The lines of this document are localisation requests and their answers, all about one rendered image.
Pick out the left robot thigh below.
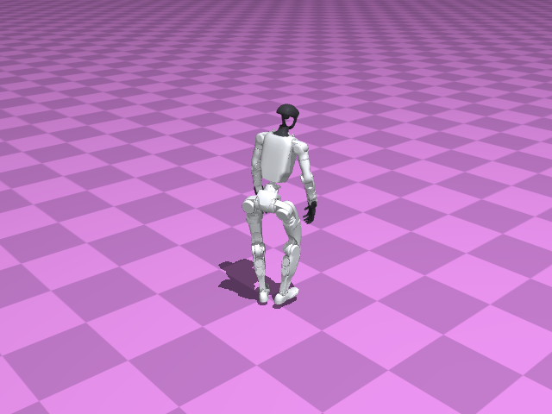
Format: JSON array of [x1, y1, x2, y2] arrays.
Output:
[[242, 196, 266, 257]]

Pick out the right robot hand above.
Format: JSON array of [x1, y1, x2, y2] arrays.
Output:
[[303, 201, 317, 224]]

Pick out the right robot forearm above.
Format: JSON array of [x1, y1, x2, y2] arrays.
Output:
[[304, 173, 317, 205]]

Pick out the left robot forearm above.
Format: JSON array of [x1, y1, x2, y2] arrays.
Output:
[[251, 166, 262, 193]]

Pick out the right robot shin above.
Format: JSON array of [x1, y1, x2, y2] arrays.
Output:
[[279, 245, 301, 296]]

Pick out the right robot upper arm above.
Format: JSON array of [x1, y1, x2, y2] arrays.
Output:
[[292, 140, 312, 184]]

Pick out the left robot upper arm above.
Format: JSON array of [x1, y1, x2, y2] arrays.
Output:
[[251, 132, 267, 170]]

